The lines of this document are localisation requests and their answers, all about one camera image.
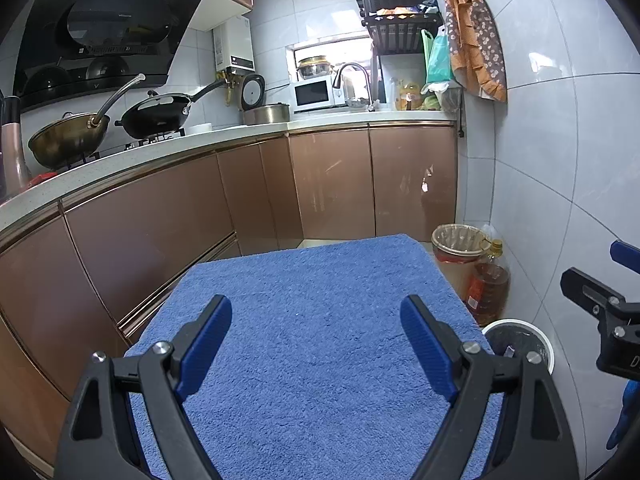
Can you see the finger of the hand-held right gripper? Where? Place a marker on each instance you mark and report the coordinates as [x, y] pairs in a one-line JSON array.
[[580, 285], [625, 252]]

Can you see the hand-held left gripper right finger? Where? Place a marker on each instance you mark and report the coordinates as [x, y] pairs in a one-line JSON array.
[[430, 355]]

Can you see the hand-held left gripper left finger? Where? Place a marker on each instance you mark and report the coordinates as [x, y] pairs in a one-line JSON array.
[[200, 355]]

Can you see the white trash bin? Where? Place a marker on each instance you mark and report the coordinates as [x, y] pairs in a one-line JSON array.
[[520, 340]]

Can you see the cooking oil bottle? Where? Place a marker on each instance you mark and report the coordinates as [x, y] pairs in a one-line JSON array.
[[487, 290]]

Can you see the brown bin with plastic liner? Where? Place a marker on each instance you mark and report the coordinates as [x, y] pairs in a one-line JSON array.
[[457, 255]]

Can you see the blue towel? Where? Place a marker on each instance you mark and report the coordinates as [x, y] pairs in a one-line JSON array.
[[320, 300]]

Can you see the white kitchen countertop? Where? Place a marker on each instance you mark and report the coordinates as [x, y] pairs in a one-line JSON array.
[[225, 137]]

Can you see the gas stove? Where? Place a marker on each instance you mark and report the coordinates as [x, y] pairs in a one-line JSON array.
[[150, 140]]

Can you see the white plastic bag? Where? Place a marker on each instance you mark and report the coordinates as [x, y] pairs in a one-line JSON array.
[[442, 95]]

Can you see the red cloth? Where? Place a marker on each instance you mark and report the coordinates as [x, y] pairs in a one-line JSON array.
[[42, 178]]

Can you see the black wok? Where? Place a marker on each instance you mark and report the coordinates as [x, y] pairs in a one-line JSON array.
[[155, 117]]

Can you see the brass wok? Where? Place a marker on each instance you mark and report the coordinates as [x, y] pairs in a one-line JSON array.
[[65, 140]]

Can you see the orange floral apron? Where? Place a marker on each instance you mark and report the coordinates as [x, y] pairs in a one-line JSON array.
[[475, 45]]

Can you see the yellow bottle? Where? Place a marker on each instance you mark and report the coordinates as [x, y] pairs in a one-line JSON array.
[[407, 95]]

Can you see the green plastic bag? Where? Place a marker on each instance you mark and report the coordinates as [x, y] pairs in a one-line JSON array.
[[439, 60]]

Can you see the pink thermos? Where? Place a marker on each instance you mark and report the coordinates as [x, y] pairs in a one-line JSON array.
[[12, 155]]

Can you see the white microwave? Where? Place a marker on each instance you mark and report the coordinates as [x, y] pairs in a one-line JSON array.
[[312, 95]]

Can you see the chrome faucet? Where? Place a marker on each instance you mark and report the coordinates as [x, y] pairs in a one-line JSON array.
[[365, 75]]

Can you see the steel pot with lid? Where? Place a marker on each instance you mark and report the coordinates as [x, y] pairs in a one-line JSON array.
[[315, 67]]

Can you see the black dish rack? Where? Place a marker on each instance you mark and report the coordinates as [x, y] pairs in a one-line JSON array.
[[400, 30]]

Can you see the white water heater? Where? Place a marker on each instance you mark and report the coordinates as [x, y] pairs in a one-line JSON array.
[[235, 42]]

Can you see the black range hood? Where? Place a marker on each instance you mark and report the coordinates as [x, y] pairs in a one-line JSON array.
[[120, 15]]

